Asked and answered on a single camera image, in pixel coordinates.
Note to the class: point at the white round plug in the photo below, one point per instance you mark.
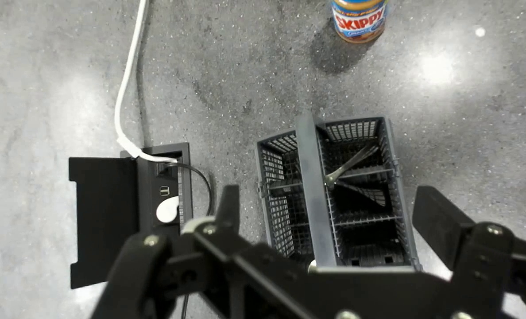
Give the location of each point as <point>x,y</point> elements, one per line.
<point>166,209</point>

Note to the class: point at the dark grey cutlery basket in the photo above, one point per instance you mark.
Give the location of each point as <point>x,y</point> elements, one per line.
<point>285,206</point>

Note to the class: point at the blue-lidded peanut butter jar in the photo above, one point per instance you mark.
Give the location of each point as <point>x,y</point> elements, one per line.
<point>360,19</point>

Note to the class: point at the silver metal fork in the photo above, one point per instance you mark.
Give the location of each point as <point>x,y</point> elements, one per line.
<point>352,161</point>

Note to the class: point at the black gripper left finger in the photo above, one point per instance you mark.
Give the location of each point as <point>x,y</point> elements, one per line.
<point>174,271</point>

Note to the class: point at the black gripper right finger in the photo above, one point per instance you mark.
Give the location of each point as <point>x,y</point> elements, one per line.
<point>485,259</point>

